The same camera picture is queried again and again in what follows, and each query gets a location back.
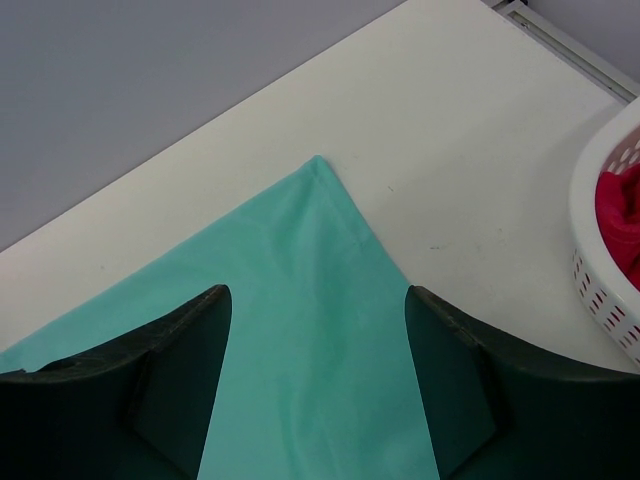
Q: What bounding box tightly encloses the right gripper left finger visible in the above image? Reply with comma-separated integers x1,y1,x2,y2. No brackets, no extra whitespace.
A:
1,285,232,479

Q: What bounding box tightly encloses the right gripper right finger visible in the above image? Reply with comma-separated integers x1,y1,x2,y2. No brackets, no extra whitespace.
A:
405,286,639,479

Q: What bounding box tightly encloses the mint green t-shirt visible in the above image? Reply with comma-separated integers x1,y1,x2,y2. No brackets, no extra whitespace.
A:
1,157,437,479

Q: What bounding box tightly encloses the white plastic laundry basket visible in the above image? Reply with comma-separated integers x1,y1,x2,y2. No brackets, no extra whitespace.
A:
568,100,639,369

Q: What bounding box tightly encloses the crimson red t-shirt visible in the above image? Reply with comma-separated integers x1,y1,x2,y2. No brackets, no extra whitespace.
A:
595,165,639,289

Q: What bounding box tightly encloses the aluminium rail frame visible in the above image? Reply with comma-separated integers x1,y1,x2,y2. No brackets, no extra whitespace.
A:
484,0,639,104

